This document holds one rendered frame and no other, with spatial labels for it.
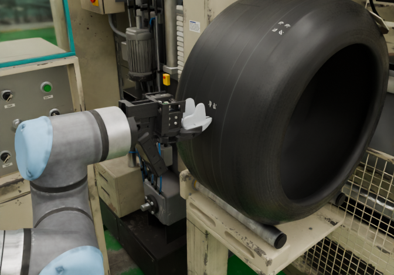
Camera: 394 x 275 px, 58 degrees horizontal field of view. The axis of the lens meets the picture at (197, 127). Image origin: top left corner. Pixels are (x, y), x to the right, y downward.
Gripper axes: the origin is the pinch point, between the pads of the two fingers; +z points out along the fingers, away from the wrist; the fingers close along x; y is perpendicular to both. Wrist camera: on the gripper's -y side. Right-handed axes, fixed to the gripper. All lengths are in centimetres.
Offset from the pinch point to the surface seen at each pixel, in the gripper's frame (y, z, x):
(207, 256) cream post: -71, 31, 26
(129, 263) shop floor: -122, 31, 86
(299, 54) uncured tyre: 16.3, 12.4, -11.5
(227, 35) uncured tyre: 17.3, 8.5, 5.1
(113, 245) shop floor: -122, 30, 104
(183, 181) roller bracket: -31.1, 14.0, 23.5
